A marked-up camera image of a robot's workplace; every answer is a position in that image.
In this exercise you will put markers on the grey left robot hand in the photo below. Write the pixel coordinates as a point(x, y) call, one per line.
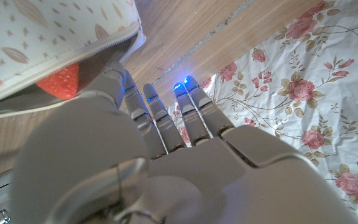
point(104, 174)

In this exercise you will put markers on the red strawberry pen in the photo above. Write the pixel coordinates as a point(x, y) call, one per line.
point(59, 82)

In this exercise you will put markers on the floral backdrop cloth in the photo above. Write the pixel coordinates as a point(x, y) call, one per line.
point(306, 93)

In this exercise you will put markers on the cream patterned pen bag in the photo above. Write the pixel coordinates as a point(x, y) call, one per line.
point(42, 37)

